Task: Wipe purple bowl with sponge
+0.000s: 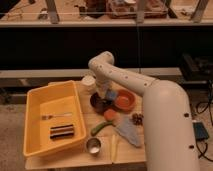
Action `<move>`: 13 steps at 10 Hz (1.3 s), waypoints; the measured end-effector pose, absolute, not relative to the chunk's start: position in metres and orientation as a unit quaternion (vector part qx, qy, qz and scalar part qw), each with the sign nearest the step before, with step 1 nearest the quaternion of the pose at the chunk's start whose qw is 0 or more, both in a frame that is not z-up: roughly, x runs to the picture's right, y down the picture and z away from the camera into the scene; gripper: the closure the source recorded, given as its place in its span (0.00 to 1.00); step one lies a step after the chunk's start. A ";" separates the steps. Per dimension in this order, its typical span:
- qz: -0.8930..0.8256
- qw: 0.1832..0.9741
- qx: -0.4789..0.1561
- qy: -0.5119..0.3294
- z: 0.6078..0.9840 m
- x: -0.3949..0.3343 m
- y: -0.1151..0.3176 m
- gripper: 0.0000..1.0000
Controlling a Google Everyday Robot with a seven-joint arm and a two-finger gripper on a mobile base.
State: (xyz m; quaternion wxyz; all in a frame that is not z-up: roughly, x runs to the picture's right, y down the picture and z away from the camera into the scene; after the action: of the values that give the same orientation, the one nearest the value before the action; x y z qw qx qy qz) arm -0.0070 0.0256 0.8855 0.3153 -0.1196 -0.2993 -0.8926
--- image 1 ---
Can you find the white cup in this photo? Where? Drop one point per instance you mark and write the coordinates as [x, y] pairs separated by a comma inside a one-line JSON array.
[[88, 82]]

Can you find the small silver metal cup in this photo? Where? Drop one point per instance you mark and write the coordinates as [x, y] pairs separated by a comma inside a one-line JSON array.
[[93, 146]]

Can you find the striped dark rectangular block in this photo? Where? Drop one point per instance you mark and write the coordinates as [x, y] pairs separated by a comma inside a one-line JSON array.
[[62, 131]]

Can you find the black box with cables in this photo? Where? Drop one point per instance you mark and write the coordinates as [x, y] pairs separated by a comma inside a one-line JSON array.
[[200, 131]]

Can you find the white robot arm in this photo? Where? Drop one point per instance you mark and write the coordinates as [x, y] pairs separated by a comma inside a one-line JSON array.
[[168, 127]]

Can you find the grey cloth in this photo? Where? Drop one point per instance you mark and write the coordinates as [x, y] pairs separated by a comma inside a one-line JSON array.
[[125, 128]]

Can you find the green toy cucumber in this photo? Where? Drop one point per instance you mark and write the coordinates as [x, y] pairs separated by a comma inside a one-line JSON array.
[[94, 131]]

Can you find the brown pinecone toy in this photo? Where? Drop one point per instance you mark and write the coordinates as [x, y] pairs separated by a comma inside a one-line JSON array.
[[137, 119]]

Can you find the orange plate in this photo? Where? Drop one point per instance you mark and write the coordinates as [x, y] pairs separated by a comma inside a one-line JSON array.
[[125, 100]]

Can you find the orange round toy food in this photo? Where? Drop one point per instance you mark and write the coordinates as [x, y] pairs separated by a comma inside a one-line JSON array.
[[110, 115]]

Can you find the pale yellow toy corn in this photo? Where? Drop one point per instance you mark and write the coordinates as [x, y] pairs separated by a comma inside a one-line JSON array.
[[113, 147]]

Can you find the blue sponge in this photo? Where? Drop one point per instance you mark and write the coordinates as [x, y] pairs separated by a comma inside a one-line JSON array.
[[111, 95]]

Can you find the yellow plastic bin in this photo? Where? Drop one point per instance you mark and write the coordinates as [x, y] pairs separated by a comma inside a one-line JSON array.
[[53, 119]]

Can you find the silver fork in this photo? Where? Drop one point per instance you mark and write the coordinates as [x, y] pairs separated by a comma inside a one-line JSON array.
[[47, 117]]

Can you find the dark purple bowl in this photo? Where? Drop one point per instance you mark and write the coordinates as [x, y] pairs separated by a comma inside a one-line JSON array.
[[100, 105]]

